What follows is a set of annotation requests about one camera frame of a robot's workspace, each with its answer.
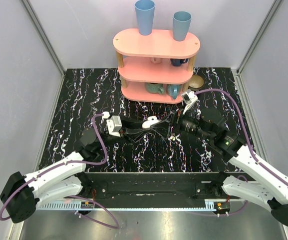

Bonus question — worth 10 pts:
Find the dark blue mug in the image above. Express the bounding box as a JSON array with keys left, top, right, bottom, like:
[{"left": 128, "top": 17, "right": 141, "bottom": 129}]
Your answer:
[{"left": 170, "top": 58, "right": 189, "bottom": 67}]

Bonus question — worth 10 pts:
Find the brown ceramic bowl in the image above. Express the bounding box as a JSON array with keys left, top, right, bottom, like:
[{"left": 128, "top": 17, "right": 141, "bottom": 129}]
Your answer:
[{"left": 188, "top": 74, "right": 204, "bottom": 91}]

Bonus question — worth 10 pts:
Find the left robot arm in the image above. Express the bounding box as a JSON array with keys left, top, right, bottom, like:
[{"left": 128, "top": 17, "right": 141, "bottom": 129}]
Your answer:
[{"left": 0, "top": 112, "right": 160, "bottom": 224}]

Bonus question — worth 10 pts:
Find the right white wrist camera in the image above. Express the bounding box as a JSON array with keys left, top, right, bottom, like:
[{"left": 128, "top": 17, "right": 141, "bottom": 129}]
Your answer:
[{"left": 181, "top": 89, "right": 198, "bottom": 114}]

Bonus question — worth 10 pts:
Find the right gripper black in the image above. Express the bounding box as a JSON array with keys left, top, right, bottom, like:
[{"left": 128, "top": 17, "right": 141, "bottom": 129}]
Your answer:
[{"left": 150, "top": 101, "right": 213, "bottom": 142}]

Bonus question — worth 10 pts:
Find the left light blue cup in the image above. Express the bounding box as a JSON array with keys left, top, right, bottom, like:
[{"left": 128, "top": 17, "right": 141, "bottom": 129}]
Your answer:
[{"left": 135, "top": 0, "right": 155, "bottom": 36}]

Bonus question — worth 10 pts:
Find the right orange connector board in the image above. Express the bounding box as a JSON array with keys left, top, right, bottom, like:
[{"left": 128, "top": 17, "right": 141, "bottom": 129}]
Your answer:
[{"left": 215, "top": 202, "right": 230, "bottom": 211}]

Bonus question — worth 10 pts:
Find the blue butterfly mug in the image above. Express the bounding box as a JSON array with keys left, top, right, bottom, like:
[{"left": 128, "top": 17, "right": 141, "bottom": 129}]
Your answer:
[{"left": 166, "top": 84, "right": 181, "bottom": 100}]

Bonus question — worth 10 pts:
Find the right light blue cup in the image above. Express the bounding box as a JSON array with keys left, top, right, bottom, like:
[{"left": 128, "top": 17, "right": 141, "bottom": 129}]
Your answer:
[{"left": 173, "top": 11, "right": 192, "bottom": 42}]

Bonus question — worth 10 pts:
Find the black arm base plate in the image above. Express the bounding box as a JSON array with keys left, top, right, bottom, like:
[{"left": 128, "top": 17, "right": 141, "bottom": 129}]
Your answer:
[{"left": 63, "top": 171, "right": 241, "bottom": 202}]

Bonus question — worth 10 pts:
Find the left orange connector board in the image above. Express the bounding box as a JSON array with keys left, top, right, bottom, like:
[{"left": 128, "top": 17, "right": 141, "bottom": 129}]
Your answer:
[{"left": 80, "top": 200, "right": 94, "bottom": 209}]

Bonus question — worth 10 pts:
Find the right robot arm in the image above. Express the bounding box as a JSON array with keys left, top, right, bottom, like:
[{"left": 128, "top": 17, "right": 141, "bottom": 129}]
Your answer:
[{"left": 142, "top": 108, "right": 288, "bottom": 227}]

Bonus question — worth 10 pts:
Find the white oval pebble case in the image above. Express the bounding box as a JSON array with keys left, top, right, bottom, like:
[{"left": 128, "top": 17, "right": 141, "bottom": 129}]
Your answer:
[{"left": 142, "top": 116, "right": 161, "bottom": 129}]

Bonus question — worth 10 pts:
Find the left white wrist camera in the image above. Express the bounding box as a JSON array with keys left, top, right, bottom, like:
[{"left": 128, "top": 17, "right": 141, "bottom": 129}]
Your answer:
[{"left": 106, "top": 115, "right": 122, "bottom": 137}]

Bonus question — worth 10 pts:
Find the pink three-tier wooden shelf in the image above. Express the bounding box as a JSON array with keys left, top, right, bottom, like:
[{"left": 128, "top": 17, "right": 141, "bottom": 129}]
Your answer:
[{"left": 113, "top": 28, "right": 201, "bottom": 104}]

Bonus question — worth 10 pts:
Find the teal glazed ceramic mug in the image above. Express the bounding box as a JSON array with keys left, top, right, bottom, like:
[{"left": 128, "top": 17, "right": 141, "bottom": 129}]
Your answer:
[{"left": 145, "top": 82, "right": 165, "bottom": 95}]

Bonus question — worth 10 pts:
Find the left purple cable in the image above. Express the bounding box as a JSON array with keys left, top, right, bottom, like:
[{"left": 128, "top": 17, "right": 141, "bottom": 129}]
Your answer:
[{"left": 0, "top": 112, "right": 121, "bottom": 230}]

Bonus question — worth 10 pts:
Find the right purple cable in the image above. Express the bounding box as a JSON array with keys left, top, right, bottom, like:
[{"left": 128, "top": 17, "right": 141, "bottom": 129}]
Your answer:
[{"left": 194, "top": 88, "right": 288, "bottom": 217}]

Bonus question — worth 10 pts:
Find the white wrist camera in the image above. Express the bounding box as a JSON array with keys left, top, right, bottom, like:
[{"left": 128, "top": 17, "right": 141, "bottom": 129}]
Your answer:
[
  {"left": 181, "top": 89, "right": 198, "bottom": 114},
  {"left": 106, "top": 115, "right": 122, "bottom": 137}
]

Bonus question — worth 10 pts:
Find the pink mug on shelf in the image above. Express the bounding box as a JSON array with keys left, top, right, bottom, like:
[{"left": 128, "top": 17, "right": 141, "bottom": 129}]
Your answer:
[{"left": 150, "top": 57, "right": 162, "bottom": 64}]

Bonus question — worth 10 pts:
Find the white earbud centre right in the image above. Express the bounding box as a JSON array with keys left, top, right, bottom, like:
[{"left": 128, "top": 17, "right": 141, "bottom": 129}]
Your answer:
[{"left": 168, "top": 135, "right": 177, "bottom": 141}]

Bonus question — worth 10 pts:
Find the orange connector board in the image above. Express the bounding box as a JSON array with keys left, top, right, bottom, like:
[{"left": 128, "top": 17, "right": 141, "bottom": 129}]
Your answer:
[
  {"left": 215, "top": 202, "right": 230, "bottom": 211},
  {"left": 80, "top": 200, "right": 94, "bottom": 209}
]

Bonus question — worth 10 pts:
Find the purple cable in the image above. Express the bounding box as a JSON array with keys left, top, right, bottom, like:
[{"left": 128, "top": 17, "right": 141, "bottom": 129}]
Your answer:
[
  {"left": 0, "top": 112, "right": 121, "bottom": 230},
  {"left": 194, "top": 88, "right": 288, "bottom": 217}
]

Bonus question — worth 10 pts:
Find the light blue cup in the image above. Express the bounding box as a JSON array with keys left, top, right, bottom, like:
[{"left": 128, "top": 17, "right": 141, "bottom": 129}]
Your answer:
[
  {"left": 173, "top": 11, "right": 192, "bottom": 42},
  {"left": 135, "top": 0, "right": 155, "bottom": 36}
]

